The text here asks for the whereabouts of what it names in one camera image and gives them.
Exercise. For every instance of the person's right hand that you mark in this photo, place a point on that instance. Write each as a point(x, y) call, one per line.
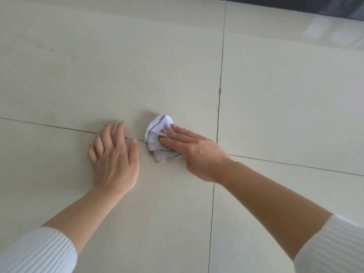
point(199, 153)

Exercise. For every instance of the person's left hand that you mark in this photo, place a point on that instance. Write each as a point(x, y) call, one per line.
point(113, 164)

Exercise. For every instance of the grey wiping rag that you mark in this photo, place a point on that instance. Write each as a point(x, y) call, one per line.
point(155, 130)

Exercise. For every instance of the person's right forearm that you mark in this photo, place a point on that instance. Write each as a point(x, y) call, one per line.
point(290, 213)

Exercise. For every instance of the person's left forearm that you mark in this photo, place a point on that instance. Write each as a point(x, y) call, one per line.
point(54, 230)

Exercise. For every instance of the black baseboard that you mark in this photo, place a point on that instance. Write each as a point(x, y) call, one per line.
point(312, 4)

